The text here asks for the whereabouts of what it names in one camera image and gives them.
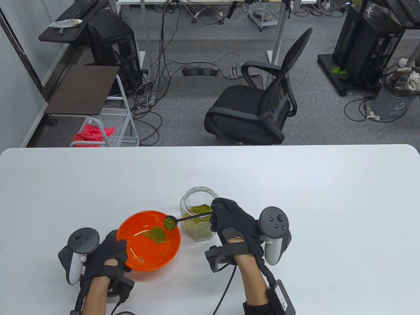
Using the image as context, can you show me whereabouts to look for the person's left hand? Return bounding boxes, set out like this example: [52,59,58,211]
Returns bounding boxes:
[80,230,132,284]

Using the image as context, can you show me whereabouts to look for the person's right hand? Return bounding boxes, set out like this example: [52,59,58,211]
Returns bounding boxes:
[210,198,264,258]

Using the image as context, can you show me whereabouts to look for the green mung beans heap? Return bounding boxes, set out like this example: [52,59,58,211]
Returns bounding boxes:
[183,204,217,241]

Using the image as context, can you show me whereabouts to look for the orange bowl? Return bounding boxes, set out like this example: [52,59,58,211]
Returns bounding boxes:
[116,211,181,271]

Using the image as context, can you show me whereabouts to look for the black measuring scoop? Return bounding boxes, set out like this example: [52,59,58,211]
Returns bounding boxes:
[163,212,215,231]

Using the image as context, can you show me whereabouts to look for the green mung beans portion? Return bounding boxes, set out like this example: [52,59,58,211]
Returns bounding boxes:
[140,226,169,260]

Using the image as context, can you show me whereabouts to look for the person's left forearm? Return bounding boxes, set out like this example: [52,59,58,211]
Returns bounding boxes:
[81,279,109,315]

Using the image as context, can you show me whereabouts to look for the person's right forearm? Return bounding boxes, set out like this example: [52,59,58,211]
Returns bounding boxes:
[235,253,273,307]

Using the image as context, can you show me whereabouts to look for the black white left controller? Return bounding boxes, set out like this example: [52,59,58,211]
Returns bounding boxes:
[58,227,100,286]

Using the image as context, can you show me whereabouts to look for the black white controller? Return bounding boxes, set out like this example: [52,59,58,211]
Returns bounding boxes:
[259,206,292,265]
[58,227,100,286]

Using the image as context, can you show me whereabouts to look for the glass jar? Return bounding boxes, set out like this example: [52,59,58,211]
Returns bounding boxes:
[180,186,220,242]

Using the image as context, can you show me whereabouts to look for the black white right controller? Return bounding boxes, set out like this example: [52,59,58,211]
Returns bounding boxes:
[259,206,292,265]

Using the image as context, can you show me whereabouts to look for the black battery pack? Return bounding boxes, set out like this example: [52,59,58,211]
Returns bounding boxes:
[267,279,296,311]

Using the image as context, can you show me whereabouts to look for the black office chair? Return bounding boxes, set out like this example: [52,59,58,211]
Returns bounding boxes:
[204,28,313,145]

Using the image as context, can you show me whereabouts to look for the red cloth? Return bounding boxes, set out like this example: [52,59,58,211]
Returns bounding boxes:
[73,123,115,147]

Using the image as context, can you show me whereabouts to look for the white floor socket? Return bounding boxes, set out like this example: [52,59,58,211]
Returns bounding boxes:
[231,67,260,78]

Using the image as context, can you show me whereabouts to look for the black power strip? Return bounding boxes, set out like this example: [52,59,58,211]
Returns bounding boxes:
[182,65,220,77]

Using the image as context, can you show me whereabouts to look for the dark wooden side table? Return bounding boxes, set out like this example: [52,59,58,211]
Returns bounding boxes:
[44,65,121,116]

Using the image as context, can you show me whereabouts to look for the black floor platform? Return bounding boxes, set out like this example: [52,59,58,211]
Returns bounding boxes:
[317,53,388,96]

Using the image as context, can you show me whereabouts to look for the grey trash bin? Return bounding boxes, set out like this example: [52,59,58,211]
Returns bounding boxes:
[371,67,420,120]

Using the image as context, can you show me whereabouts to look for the metal wheeled cart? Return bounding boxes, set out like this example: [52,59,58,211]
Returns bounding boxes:
[247,0,286,32]

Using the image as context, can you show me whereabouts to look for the chair wheel base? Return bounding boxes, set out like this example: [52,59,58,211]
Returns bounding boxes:
[190,6,227,26]

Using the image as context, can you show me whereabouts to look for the black computer tower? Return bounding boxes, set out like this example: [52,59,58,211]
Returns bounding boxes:
[86,13,142,95]

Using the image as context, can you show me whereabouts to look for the tall black computer case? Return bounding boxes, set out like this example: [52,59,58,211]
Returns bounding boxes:
[332,2,406,87]

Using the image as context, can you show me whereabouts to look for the dark wooden desk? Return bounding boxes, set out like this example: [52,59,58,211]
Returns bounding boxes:
[38,0,110,43]

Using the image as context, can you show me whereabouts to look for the silver plastic packet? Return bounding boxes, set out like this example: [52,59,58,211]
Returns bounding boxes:
[49,19,83,28]

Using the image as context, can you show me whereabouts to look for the black keyboard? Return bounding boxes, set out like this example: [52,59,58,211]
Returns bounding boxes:
[57,0,100,22]

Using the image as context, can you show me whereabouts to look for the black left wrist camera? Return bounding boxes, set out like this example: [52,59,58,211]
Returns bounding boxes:
[106,275,136,303]

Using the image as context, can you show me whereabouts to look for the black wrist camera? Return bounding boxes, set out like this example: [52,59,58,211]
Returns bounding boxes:
[204,246,237,273]
[106,275,136,303]

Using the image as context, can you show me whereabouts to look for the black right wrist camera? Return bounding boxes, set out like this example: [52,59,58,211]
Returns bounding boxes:
[204,246,237,273]

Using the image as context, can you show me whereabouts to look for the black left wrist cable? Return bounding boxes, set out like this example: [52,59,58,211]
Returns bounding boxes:
[111,300,137,315]

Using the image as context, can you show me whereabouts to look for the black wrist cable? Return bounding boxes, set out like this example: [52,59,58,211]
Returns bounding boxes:
[212,266,238,315]
[111,300,137,315]

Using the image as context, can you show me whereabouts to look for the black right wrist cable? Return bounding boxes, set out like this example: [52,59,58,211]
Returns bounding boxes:
[212,266,238,315]

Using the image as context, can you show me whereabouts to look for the white wire basket cart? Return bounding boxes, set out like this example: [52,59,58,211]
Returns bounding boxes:
[70,75,140,147]

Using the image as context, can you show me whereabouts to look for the black looped floor cable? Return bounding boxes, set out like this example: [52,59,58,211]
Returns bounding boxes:
[344,95,385,123]

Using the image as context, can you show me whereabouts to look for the white desk frame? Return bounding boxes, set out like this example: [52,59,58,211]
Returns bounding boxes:
[116,0,317,91]

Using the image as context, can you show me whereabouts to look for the black cable bundle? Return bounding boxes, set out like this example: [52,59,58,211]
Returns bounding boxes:
[131,0,181,146]

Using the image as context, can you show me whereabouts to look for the black metal frame post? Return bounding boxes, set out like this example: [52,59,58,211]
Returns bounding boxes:
[0,5,47,103]

